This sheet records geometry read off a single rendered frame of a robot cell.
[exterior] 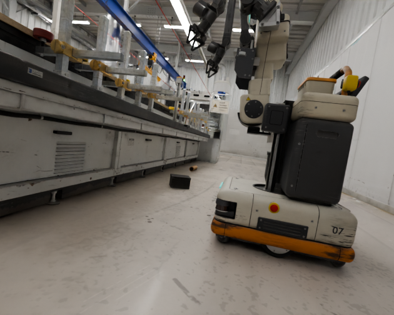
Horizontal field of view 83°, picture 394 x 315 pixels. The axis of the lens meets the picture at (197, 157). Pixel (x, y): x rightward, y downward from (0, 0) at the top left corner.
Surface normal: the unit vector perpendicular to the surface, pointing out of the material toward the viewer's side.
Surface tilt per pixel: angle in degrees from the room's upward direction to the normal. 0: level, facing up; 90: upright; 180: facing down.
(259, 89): 90
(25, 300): 0
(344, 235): 90
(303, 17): 90
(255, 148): 90
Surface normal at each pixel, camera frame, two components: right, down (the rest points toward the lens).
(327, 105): -0.19, 0.04
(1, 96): 0.97, 0.15
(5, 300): 0.15, -0.99
